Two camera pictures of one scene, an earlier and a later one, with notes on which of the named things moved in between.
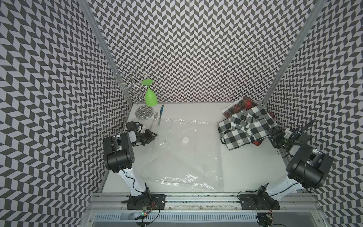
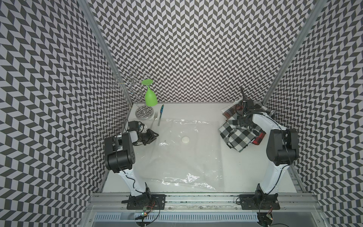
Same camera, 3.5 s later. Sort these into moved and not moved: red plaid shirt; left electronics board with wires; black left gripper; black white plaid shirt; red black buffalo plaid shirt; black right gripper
Moved: black white plaid shirt; black right gripper
Not moved: red plaid shirt; black left gripper; left electronics board with wires; red black buffalo plaid shirt
